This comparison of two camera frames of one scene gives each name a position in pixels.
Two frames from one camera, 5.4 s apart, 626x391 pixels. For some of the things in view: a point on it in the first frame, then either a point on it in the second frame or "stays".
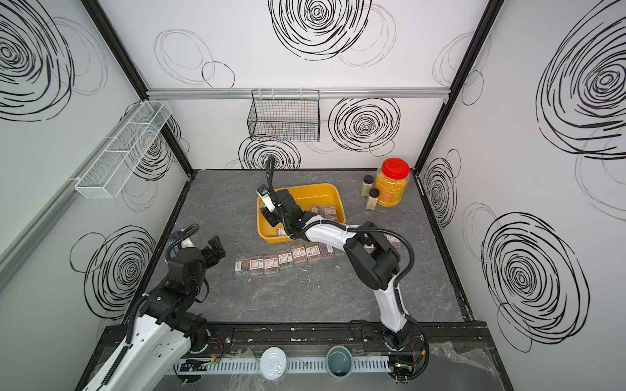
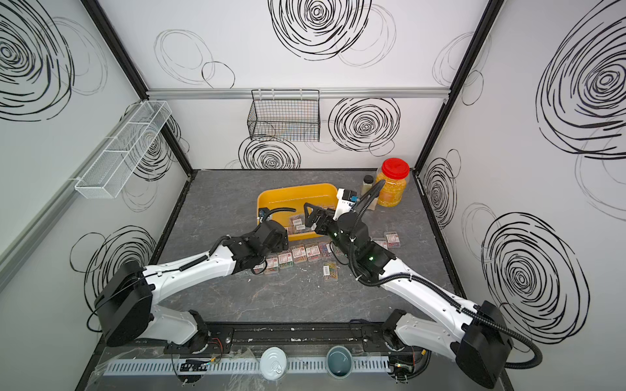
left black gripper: (218, 248) → (284, 243)
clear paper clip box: (299, 254) stays
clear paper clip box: (327, 250) stays
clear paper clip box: (271, 265) stays
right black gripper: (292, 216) → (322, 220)
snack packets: (313, 252) stays
